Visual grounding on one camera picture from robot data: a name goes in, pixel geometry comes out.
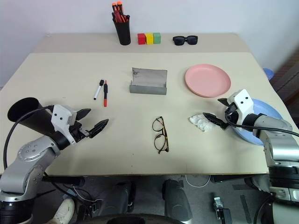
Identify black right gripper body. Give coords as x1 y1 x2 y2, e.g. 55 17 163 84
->
221 103 239 131

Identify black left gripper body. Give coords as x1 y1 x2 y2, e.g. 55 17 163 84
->
69 122 91 143

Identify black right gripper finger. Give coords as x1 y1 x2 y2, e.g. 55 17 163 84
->
217 98 231 108
202 112 229 131

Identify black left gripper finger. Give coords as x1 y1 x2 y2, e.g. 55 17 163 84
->
89 119 110 139
76 108 92 122

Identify grey glasses case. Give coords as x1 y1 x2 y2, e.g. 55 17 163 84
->
129 67 168 96

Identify white crumpled tissue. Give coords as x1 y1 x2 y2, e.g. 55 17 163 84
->
189 113 214 133

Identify pink plate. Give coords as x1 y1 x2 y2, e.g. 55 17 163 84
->
185 64 232 98

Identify white marker black cap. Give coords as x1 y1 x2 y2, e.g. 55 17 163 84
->
93 79 105 101

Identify blue plate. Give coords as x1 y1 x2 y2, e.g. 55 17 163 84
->
230 98 285 147

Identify red and black pen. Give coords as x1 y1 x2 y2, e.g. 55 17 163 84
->
103 79 109 108

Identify empty black cup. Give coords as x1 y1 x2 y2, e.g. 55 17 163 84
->
7 97 56 137

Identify blue plastic bin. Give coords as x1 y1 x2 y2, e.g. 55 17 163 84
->
262 67 274 82

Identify tortoiseshell eyeglasses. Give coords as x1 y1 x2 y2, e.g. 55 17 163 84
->
152 116 170 154

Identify brown wooden furniture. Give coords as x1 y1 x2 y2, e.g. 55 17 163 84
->
271 50 299 105

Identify dark rounded shape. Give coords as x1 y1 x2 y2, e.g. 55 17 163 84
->
163 179 193 222
101 181 136 213

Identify black sunglasses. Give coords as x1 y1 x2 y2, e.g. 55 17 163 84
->
172 35 199 46

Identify white shoe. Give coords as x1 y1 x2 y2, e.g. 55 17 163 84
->
50 198 76 224

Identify small metal clamp device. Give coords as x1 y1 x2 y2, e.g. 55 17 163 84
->
213 196 232 224

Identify black pen holder with pens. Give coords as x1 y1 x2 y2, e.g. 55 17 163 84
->
114 15 132 46

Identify red pen orange cap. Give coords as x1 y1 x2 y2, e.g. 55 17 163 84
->
111 2 118 23
117 0 124 23

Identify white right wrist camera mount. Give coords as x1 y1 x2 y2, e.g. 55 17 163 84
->
228 89 254 126

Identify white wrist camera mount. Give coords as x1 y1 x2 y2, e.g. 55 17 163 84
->
228 89 254 126
50 105 78 145

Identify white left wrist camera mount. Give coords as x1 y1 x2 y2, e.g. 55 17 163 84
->
50 105 78 145

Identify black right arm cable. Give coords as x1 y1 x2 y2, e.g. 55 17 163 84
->
224 109 299 138

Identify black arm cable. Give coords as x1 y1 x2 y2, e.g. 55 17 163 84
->
224 109 299 138
2 105 55 175

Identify white cable on floor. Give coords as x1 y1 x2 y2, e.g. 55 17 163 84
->
185 175 211 188

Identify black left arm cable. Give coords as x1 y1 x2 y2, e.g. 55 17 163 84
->
2 105 55 175

